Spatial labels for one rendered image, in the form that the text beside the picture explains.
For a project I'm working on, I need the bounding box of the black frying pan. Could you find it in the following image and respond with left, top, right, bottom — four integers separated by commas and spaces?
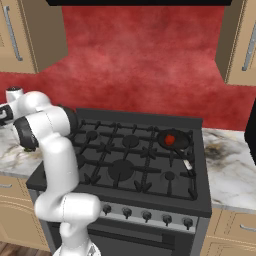
156, 128, 197, 172

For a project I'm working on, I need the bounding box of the black range hood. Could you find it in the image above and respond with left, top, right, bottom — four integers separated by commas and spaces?
45, 0, 233, 7

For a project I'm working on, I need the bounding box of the dark green food piece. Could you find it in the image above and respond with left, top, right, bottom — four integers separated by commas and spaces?
22, 144, 38, 153

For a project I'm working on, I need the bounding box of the beige wall cupboard door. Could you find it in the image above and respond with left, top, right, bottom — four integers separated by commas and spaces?
227, 0, 256, 87
0, 0, 37, 75

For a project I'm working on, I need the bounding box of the black stove knob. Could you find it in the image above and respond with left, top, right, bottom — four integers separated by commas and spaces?
141, 210, 153, 223
161, 213, 173, 227
121, 206, 133, 220
182, 217, 194, 231
102, 204, 113, 216

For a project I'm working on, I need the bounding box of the beige base cupboard door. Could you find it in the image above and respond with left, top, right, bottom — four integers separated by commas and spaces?
0, 199, 52, 252
199, 235, 256, 256

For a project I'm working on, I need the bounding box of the grey cupboard door handle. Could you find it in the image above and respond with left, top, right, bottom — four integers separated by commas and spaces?
241, 0, 256, 72
2, 5, 24, 62

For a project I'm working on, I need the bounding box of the black appliance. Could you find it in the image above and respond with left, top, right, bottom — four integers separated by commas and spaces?
244, 98, 256, 156

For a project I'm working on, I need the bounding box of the black gas stove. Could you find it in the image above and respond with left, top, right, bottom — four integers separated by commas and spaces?
25, 107, 213, 256

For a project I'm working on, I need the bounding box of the black oven door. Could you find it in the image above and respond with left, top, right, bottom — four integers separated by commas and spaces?
49, 221, 198, 256

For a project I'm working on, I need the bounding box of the beige drawer front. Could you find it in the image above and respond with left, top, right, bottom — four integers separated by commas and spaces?
0, 174, 33, 202
213, 208, 256, 242

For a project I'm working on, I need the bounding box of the red round food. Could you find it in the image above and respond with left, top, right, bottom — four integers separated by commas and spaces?
164, 134, 177, 147

